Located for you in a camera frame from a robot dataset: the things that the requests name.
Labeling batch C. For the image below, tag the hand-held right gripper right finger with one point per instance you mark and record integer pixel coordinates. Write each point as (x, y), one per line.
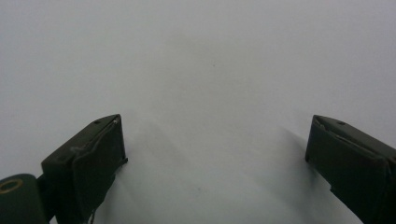
(355, 165)

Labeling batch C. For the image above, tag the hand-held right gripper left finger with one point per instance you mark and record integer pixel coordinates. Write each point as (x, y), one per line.
(81, 168)

